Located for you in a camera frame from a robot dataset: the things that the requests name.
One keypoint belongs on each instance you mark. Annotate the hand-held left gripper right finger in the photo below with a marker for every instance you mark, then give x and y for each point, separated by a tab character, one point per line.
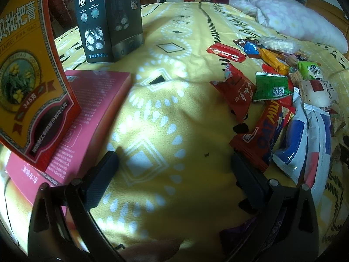
245	177

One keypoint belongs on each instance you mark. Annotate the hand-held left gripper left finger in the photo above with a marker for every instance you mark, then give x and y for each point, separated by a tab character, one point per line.
103	174

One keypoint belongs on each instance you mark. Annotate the purple snack packet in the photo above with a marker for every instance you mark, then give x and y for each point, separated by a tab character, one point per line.
240	232

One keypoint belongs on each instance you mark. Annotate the pile of assorted snack packets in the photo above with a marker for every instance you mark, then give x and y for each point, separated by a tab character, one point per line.
297	133

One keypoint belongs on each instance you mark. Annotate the flat pink box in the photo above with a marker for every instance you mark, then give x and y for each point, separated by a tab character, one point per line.
95	101

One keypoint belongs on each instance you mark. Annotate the yellow patterned blanket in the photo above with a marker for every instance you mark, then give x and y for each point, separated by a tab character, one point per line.
177	142

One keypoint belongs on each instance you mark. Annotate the red snack packet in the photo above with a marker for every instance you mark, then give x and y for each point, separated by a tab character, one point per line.
226	52
235	95

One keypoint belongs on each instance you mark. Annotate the orange and red box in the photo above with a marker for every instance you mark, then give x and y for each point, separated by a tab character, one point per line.
27	60

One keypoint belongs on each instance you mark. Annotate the black printed box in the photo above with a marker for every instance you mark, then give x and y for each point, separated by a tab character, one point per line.
109	19

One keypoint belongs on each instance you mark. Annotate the white pillow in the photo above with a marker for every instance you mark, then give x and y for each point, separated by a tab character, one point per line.
294	19

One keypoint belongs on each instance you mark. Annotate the wooden headboard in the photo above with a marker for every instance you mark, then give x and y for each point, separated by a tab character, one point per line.
327	8

